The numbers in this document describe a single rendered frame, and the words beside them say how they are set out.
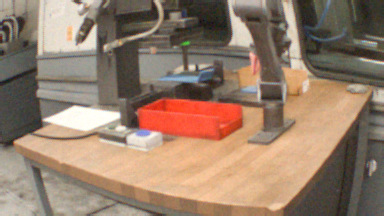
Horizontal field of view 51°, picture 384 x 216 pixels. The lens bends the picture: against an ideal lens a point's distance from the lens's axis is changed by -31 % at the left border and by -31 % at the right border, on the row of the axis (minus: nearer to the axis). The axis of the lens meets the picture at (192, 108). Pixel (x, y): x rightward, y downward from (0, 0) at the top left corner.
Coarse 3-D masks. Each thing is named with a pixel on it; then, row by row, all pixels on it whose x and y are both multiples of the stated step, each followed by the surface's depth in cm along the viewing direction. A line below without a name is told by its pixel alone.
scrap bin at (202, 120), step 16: (144, 112) 153; (160, 112) 150; (176, 112) 162; (192, 112) 159; (208, 112) 156; (224, 112) 153; (240, 112) 150; (144, 128) 155; (160, 128) 152; (176, 128) 149; (192, 128) 146; (208, 128) 143; (224, 128) 143; (240, 128) 150
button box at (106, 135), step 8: (104, 128) 149; (128, 128) 148; (24, 136) 160; (40, 136) 154; (48, 136) 152; (72, 136) 150; (80, 136) 150; (88, 136) 152; (104, 136) 146; (112, 136) 144; (120, 136) 142; (120, 144) 143
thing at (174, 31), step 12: (168, 12) 169; (180, 12) 170; (132, 24) 177; (144, 24) 174; (156, 24) 171; (168, 24) 169; (180, 24) 166; (192, 24) 169; (144, 36) 167; (156, 36) 164; (168, 36) 162; (180, 36) 166; (192, 36) 172
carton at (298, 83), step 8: (240, 72) 190; (248, 72) 189; (288, 72) 191; (296, 72) 189; (304, 72) 187; (240, 80) 191; (248, 80) 189; (256, 80) 188; (288, 80) 180; (296, 80) 178; (304, 80) 188; (288, 88) 181; (296, 88) 179; (304, 88) 184
